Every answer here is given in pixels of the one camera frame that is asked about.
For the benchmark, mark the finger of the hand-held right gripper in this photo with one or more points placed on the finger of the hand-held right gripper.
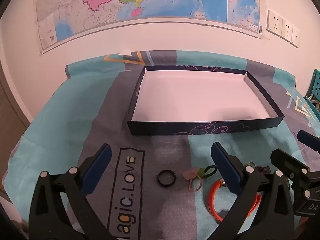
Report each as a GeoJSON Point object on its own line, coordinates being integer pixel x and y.
{"type": "Point", "coordinates": [287, 161]}
{"type": "Point", "coordinates": [306, 137]}

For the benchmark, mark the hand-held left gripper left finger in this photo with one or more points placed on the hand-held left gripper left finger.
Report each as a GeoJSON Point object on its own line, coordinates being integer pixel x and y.
{"type": "Point", "coordinates": [100, 165]}

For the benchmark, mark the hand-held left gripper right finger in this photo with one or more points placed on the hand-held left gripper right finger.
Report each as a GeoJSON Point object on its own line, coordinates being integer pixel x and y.
{"type": "Point", "coordinates": [226, 170]}

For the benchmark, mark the orange smart watch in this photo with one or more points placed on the orange smart watch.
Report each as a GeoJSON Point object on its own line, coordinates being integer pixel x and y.
{"type": "Point", "coordinates": [212, 197]}

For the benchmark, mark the dark blue cardboard box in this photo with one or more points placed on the dark blue cardboard box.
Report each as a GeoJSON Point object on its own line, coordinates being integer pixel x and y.
{"type": "Point", "coordinates": [200, 97]}

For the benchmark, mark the green and black braided band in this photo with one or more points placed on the green and black braided band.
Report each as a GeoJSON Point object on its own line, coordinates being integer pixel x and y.
{"type": "Point", "coordinates": [210, 171]}

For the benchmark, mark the teal plastic crate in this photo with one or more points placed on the teal plastic crate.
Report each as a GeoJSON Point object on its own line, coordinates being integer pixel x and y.
{"type": "Point", "coordinates": [315, 85]}

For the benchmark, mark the teal and grey printed blanket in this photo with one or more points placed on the teal and grey printed blanket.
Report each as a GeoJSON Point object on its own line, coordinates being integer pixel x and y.
{"type": "Point", "coordinates": [65, 120]}

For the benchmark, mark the piece of masking tape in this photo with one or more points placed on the piece of masking tape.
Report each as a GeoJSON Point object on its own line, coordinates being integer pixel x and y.
{"type": "Point", "coordinates": [264, 37]}

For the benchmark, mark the white wall socket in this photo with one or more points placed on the white wall socket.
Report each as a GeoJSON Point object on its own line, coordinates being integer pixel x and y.
{"type": "Point", "coordinates": [274, 23]}
{"type": "Point", "coordinates": [287, 30]}
{"type": "Point", "coordinates": [295, 37]}

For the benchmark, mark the colourful wall map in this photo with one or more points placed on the colourful wall map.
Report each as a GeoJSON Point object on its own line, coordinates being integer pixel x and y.
{"type": "Point", "coordinates": [150, 0]}

